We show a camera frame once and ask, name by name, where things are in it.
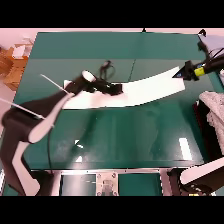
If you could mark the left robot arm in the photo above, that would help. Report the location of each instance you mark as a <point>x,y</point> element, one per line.
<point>36,116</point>

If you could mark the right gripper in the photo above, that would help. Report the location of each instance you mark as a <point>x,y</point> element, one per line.
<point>192,70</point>

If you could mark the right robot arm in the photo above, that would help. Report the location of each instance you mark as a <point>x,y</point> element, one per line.
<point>203,171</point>

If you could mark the brown cardboard box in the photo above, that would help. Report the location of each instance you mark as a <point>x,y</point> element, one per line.
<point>13,71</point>

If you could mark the silver frame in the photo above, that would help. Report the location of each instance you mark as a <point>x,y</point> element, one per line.
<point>106,182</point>

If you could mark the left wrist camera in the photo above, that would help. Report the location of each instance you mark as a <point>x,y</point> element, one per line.
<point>106,69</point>

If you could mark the white knit garment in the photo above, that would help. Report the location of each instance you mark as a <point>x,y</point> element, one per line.
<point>215,106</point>

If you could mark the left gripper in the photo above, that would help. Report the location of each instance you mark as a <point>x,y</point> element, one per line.
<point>111,89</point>

